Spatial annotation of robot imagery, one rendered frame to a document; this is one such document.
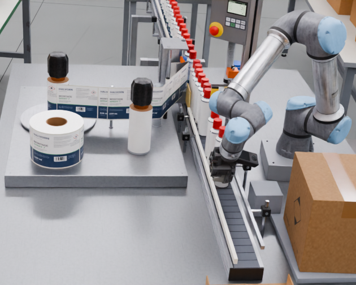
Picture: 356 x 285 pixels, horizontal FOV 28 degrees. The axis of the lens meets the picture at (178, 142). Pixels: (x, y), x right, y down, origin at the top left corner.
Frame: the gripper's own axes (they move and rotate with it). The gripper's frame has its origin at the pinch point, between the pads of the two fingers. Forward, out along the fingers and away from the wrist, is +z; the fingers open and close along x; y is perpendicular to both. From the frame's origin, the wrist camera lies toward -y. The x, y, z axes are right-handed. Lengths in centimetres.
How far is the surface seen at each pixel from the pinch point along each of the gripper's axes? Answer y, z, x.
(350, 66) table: -105, 94, -127
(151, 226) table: 27.1, 2.5, 16.8
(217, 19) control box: -1, -13, -64
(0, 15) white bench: 99, 120, -180
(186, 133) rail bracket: 8.9, 20.5, -32.5
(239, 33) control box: -9, -13, -57
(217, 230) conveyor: 5.6, -3.5, 21.2
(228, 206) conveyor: 0.0, 0.3, 10.5
